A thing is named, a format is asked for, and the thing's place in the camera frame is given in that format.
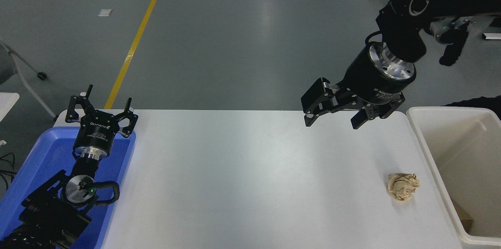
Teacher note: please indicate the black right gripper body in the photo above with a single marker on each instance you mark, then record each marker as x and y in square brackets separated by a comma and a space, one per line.
[368, 80]

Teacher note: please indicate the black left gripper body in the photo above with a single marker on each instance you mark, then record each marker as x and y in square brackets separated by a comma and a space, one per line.
[96, 131]

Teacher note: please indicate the tan paper ball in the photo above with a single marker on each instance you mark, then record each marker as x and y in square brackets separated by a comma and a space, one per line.
[403, 187]

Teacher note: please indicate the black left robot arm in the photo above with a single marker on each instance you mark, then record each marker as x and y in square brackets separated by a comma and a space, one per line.
[47, 213]

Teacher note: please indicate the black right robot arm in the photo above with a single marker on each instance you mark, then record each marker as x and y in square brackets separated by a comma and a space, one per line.
[403, 33]

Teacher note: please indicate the grey chair with caster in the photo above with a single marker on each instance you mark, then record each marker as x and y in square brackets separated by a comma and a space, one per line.
[42, 75]

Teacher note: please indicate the blue plastic tray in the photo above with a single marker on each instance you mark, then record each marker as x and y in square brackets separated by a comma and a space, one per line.
[51, 151]

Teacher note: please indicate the small white side table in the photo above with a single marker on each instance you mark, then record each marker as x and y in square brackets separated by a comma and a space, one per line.
[7, 104]

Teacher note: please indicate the large pale plastic bin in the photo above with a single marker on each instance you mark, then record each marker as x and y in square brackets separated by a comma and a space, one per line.
[458, 151]

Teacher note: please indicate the white floor tag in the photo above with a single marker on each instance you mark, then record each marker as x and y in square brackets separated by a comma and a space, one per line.
[105, 12]

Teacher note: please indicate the small white floor object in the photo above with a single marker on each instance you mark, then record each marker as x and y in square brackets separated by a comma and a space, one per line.
[491, 36]

